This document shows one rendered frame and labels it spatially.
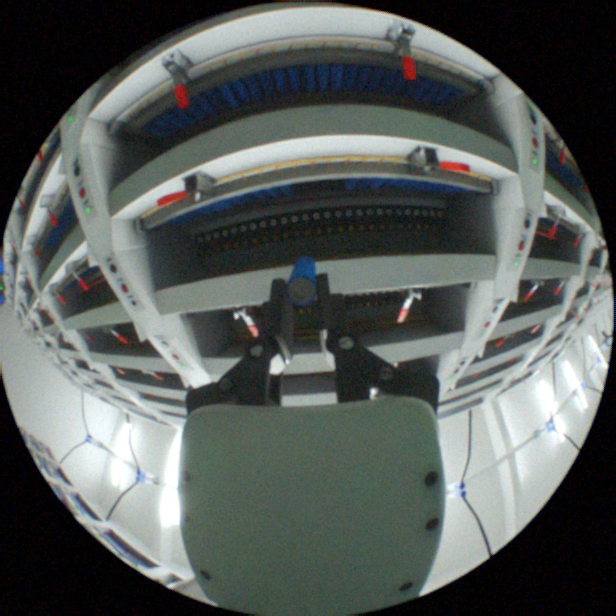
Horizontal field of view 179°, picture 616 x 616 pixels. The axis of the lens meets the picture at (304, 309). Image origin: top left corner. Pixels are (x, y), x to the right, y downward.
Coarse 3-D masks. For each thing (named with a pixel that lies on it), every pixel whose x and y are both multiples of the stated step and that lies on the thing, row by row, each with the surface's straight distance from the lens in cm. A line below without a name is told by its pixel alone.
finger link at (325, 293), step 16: (320, 288) 10; (320, 304) 10; (336, 304) 10; (320, 320) 9; (336, 320) 10; (320, 336) 9; (368, 352) 9; (368, 368) 9; (384, 368) 8; (384, 384) 8
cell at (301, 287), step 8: (304, 256) 17; (296, 264) 15; (304, 264) 14; (312, 264) 15; (296, 272) 12; (304, 272) 12; (312, 272) 13; (288, 280) 12; (296, 280) 11; (304, 280) 11; (312, 280) 11; (288, 288) 11; (296, 288) 11; (304, 288) 11; (312, 288) 11; (288, 296) 12; (296, 296) 11; (304, 296) 11; (312, 296) 11; (304, 304) 12
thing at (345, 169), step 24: (264, 168) 25; (288, 168) 26; (312, 168) 26; (336, 168) 26; (360, 168) 26; (384, 168) 28; (408, 168) 29; (216, 192) 28; (240, 192) 28; (168, 216) 33
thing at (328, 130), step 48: (192, 144) 26; (240, 144) 23; (288, 144) 22; (336, 144) 23; (384, 144) 25; (432, 144) 26; (480, 144) 32; (144, 192) 29; (480, 192) 41; (144, 240) 39
